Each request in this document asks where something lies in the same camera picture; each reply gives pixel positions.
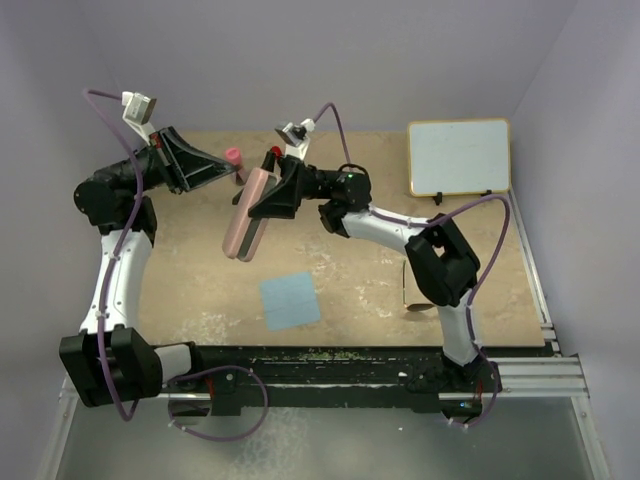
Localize small whiteboard wooden frame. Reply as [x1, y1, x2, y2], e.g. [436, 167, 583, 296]
[407, 118, 511, 197]

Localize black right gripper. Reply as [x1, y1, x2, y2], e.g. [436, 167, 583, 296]
[234, 151, 337, 218]

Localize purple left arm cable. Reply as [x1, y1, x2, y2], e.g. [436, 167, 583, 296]
[82, 87, 269, 443]

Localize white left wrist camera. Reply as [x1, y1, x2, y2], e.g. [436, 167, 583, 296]
[121, 91, 157, 145]

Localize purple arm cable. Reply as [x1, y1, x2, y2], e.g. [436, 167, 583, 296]
[82, 87, 269, 443]
[314, 102, 512, 431]

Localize gold aviator sunglasses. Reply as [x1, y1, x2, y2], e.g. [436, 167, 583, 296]
[401, 259, 434, 313]

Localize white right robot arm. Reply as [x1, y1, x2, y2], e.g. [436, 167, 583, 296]
[235, 151, 486, 391]

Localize aluminium frame rail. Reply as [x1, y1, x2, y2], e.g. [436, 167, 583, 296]
[492, 322, 589, 398]

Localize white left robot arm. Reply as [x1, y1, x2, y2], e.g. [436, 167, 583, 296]
[59, 127, 237, 407]

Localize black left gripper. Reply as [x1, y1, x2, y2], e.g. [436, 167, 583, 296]
[104, 126, 233, 198]

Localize pink glasses case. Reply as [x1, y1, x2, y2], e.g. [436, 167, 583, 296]
[222, 168, 280, 262]

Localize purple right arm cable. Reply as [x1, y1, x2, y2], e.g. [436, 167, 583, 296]
[314, 102, 512, 431]

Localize blue cleaning cloth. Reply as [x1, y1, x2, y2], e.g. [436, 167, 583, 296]
[260, 272, 321, 331]

